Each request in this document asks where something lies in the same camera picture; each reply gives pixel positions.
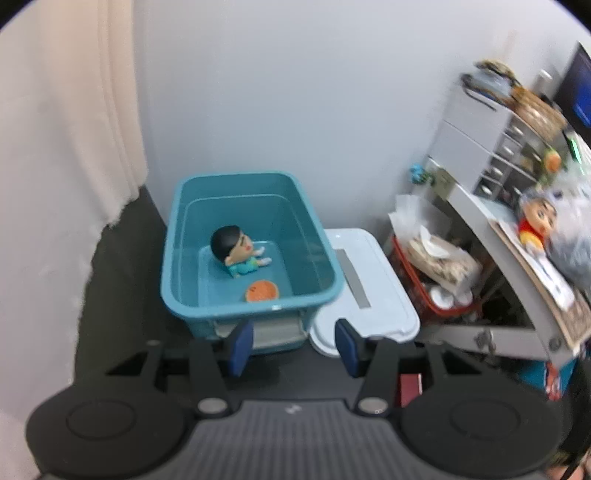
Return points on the Shin-chan figure teal pajamas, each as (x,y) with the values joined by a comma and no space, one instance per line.
(235,250)

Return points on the cream curtain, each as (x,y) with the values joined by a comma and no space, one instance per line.
(72,155)

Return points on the white bin lid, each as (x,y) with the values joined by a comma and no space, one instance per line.
(373,298)

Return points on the patterned tissue box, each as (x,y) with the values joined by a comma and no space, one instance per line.
(451,267)

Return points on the plush burger toy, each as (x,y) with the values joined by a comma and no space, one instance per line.
(262,290)

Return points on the red plastic basket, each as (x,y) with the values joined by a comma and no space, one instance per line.
(418,286)

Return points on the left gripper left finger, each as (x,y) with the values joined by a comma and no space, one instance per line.
(211,363)

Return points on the computer monitor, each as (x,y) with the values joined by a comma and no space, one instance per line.
(573,96)

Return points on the white desk shelf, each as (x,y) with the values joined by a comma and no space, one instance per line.
(516,318)

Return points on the woven wicker basket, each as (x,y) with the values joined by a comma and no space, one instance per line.
(542,118)

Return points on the white drawer organizer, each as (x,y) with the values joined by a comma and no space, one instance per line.
(488,149)

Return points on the blue green small toy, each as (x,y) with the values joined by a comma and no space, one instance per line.
(419,175)

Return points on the teal plastic storage bin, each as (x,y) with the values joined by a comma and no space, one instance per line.
(273,210)

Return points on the red box with label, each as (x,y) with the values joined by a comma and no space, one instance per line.
(410,387)

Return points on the Shin-chan plush red shirt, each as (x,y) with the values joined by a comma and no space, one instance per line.
(537,222)

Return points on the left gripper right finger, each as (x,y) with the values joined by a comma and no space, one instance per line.
(375,360)

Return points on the clear plastic bag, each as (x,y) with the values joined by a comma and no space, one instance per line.
(569,248)

